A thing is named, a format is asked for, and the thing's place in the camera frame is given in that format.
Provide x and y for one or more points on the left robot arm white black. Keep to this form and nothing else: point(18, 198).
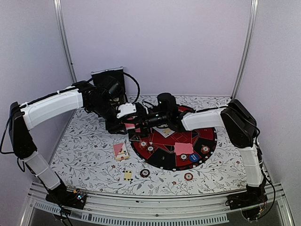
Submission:
point(94, 96)

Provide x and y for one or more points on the aluminium frame post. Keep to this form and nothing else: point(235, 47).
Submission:
point(63, 35)
point(246, 48)

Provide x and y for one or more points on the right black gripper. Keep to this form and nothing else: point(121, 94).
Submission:
point(142, 114)

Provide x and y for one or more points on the left aluminium frame post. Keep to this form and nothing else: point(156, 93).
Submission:
point(63, 35)

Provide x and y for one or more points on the triangular all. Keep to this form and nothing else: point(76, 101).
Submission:
point(135, 138)

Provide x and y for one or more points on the orange chips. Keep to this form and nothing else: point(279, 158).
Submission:
point(143, 144)
point(205, 149)

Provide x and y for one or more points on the floral white table cloth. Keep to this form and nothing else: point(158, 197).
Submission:
point(85, 159)

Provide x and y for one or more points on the playing card box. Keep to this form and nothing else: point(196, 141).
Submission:
point(120, 152)

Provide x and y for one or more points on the orange chip stack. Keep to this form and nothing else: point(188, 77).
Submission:
point(188, 176)

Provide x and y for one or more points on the round red black poker mat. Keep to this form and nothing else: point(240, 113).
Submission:
point(164, 156)

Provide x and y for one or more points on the blue small blind button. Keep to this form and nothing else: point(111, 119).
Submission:
point(194, 157)

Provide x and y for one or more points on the eight of clubs card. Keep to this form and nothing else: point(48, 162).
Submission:
point(167, 132)

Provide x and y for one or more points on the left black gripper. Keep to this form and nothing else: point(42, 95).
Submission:
point(114, 127)

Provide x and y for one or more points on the aluminium poker case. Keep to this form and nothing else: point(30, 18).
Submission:
point(114, 83)

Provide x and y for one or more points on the face up playing card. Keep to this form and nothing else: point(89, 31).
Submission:
point(159, 130)

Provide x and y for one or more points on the front aluminium rail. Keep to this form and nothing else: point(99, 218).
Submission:
point(106, 209)

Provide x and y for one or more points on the right aluminium frame post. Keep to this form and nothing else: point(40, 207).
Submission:
point(246, 48)

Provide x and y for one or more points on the dark red chip stack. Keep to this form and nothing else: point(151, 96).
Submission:
point(144, 173)

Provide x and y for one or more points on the red playing card deck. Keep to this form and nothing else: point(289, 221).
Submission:
point(131, 128)

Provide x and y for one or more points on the four of clubs card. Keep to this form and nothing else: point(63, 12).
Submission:
point(128, 176)

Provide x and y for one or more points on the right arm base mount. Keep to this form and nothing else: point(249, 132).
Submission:
point(255, 204)

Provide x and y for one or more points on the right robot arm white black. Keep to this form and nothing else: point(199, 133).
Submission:
point(199, 125)

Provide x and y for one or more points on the dark chips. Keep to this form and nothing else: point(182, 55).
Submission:
point(183, 157)
point(150, 149)

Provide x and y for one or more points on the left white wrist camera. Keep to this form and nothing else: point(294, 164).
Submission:
point(126, 109)

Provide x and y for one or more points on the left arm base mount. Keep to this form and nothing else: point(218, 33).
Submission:
point(67, 199)

